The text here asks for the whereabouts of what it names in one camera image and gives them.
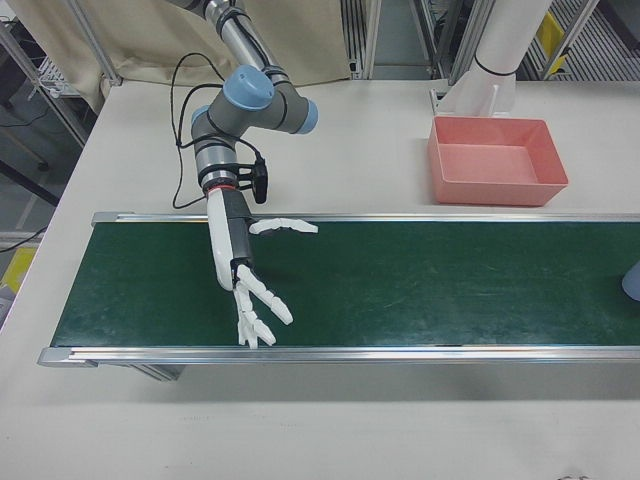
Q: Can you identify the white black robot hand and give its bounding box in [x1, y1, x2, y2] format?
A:
[205, 187, 320, 349]

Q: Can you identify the blue plastic cup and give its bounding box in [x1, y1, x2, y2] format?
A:
[621, 264, 640, 303]

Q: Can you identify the white arm base stand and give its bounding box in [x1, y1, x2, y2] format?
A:
[429, 68, 517, 120]

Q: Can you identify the pink plastic box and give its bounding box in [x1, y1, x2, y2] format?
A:
[426, 115, 570, 207]

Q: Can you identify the green conveyor belt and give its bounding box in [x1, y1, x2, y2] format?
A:
[37, 210, 640, 382]

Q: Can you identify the beige curtain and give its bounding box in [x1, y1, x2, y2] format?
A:
[9, 0, 352, 110]

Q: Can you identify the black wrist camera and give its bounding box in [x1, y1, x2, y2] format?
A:
[238, 156, 270, 204]

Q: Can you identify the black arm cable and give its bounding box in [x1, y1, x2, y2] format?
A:
[168, 52, 237, 211]

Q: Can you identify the aluminium frame post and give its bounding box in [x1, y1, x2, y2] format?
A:
[74, 0, 124, 87]

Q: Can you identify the aluminium profile frame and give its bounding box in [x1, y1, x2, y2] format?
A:
[340, 0, 384, 80]

